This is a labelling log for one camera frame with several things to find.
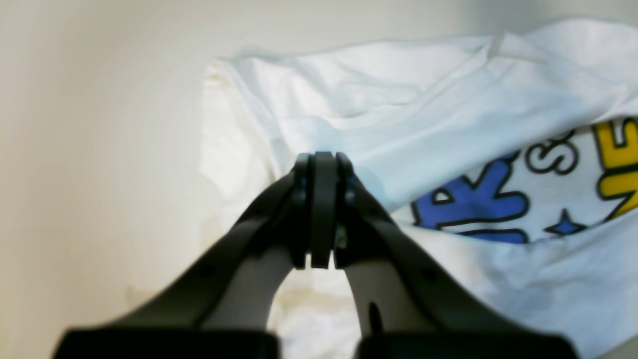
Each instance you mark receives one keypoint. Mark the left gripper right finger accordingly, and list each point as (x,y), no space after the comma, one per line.
(408,305)

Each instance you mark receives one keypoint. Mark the white printed t-shirt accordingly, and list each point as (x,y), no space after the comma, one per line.
(511,158)

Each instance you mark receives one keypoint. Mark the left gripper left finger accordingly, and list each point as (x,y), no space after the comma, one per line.
(219,307)

